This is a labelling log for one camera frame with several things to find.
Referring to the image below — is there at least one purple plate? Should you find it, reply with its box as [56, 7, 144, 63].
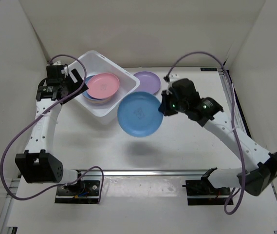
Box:
[134, 71, 161, 94]

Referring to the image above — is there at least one front aluminium rail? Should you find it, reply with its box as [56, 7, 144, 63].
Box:
[23, 169, 246, 176]

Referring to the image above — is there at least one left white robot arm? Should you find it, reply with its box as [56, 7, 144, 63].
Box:
[15, 65, 88, 195]

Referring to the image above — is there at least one pink plate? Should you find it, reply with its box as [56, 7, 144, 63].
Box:
[87, 73, 120, 99]
[84, 97, 111, 105]

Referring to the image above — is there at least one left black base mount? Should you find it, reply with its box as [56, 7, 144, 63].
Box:
[55, 175, 104, 204]

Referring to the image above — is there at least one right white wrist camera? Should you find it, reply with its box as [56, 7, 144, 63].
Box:
[164, 74, 179, 86]

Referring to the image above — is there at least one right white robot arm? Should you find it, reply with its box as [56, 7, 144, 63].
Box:
[159, 78, 277, 196]

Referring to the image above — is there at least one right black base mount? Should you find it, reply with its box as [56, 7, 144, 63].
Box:
[182, 180, 231, 206]

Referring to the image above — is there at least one blue plate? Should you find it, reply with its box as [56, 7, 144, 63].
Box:
[82, 75, 97, 100]
[117, 92, 164, 137]

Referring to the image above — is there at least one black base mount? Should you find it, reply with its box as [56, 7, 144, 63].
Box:
[182, 180, 231, 206]
[55, 175, 104, 204]

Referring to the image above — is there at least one blue plate front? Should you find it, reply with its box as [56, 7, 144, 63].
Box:
[82, 75, 97, 100]

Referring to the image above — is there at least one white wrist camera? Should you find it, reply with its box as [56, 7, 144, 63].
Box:
[48, 59, 61, 66]
[164, 74, 179, 86]

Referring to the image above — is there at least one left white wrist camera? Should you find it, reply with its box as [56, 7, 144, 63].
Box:
[48, 59, 61, 66]

